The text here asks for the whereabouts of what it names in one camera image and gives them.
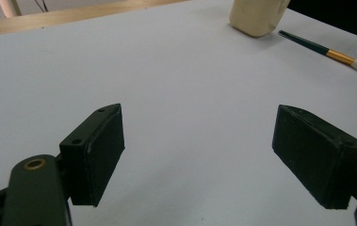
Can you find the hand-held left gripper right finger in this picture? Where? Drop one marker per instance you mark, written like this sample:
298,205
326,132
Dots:
314,153

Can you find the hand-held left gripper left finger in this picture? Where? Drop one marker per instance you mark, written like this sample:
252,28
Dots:
94,157

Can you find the dark makeup brush gold ferrule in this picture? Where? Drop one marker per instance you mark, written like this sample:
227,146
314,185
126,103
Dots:
339,56

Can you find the cream container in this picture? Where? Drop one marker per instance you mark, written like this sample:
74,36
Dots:
256,15

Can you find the pale pink pole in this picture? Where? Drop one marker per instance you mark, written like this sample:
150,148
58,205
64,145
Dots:
8,7

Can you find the light wooden rail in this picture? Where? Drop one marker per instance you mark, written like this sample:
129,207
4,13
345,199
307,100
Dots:
56,17

